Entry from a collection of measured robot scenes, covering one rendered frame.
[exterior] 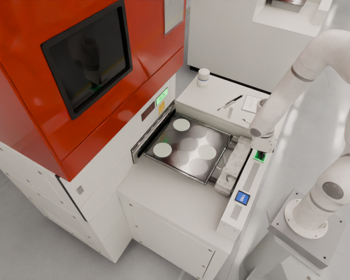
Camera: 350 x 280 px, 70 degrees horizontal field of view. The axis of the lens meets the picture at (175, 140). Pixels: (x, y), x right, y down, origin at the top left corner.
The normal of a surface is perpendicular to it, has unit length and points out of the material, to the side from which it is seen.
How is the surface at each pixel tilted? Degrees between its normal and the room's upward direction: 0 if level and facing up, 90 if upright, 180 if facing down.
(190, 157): 0
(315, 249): 3
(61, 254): 0
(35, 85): 90
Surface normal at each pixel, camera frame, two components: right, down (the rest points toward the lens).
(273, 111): -0.28, 0.14
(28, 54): 0.87, 0.39
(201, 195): 0.02, -0.64
